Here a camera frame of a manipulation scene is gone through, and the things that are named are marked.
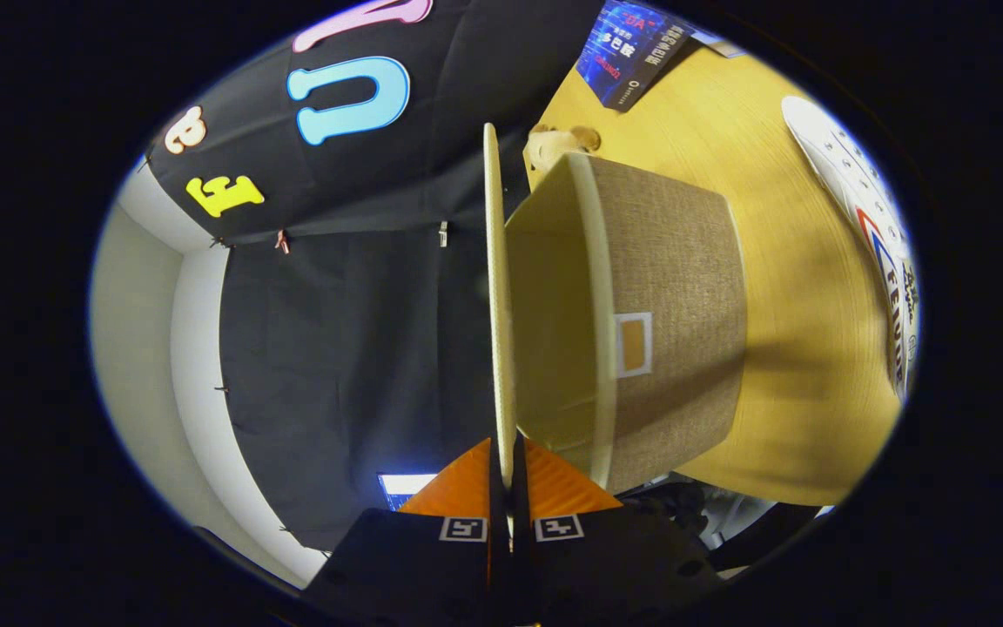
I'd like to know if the black backdrop cloth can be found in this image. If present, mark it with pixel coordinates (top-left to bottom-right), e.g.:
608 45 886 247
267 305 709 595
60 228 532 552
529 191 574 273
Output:
145 0 609 555

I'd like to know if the computer monitor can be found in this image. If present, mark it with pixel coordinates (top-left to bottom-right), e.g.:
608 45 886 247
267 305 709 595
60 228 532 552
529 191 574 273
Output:
376 472 441 511

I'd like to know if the brown fabric storage box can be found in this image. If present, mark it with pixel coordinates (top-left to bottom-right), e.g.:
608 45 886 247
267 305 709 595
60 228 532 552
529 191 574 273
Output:
482 122 749 497

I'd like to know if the white shoe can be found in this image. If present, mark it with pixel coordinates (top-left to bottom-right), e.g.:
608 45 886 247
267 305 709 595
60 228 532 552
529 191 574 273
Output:
782 95 922 403

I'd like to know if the pale blue book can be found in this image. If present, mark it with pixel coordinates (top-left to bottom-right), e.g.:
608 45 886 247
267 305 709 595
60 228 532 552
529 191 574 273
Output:
691 26 748 60

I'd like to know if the dark blue book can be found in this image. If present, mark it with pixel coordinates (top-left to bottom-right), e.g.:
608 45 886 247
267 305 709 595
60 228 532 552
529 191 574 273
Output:
575 0 696 113

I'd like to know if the brown teddy bear plush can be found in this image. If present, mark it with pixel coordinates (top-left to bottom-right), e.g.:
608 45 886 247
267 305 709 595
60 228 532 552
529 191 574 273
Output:
522 124 603 189

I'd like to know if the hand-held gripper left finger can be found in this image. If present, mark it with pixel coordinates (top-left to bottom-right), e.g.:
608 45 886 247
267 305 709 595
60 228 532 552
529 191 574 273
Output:
306 437 512 627

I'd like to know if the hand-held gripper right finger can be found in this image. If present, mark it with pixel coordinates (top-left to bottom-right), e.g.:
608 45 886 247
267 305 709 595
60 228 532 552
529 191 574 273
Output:
511 435 725 627

